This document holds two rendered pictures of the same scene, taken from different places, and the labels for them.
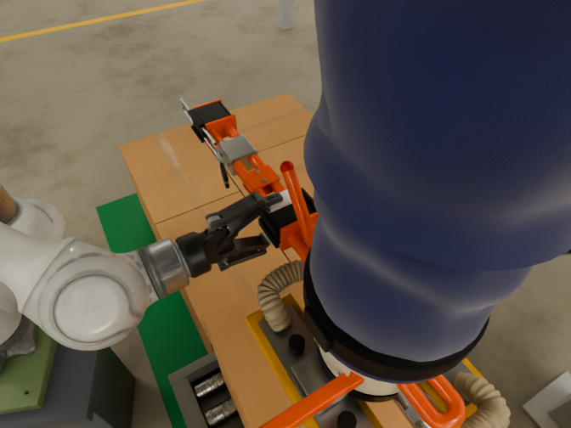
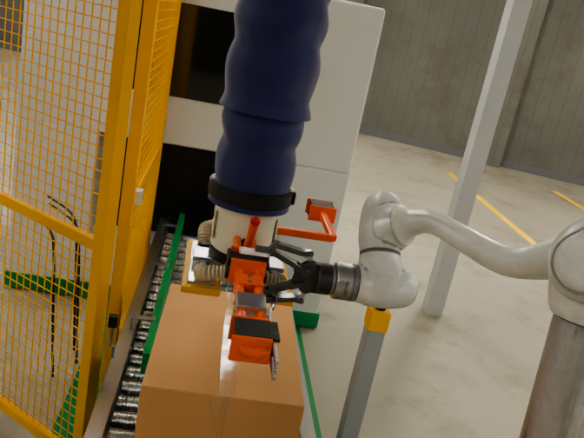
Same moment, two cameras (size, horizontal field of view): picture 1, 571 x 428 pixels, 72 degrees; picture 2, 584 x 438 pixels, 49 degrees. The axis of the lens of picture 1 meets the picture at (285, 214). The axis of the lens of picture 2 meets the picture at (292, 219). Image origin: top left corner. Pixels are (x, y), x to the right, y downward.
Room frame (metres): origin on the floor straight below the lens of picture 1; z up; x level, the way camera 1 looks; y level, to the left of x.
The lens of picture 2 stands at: (1.76, 0.59, 1.84)
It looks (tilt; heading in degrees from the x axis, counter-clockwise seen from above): 17 degrees down; 202
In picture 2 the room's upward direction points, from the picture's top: 11 degrees clockwise
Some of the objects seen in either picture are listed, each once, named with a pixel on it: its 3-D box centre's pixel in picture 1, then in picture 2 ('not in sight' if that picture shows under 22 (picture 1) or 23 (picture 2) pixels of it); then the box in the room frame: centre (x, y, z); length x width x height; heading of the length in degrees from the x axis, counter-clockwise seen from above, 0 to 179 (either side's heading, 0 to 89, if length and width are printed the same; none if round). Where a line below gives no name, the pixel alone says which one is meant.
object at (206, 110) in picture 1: (214, 120); (249, 339); (0.78, 0.17, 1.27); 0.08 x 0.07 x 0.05; 31
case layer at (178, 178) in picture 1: (262, 211); not in sight; (1.31, 0.12, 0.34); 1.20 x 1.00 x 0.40; 30
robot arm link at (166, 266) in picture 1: (166, 266); (342, 281); (0.37, 0.20, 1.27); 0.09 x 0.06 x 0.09; 31
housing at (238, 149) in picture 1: (238, 154); (249, 308); (0.66, 0.10, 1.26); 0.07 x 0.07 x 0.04; 31
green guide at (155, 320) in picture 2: not in sight; (160, 272); (-0.61, -0.95, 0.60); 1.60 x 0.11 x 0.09; 30
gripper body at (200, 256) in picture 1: (207, 248); (312, 277); (0.41, 0.14, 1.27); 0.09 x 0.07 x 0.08; 121
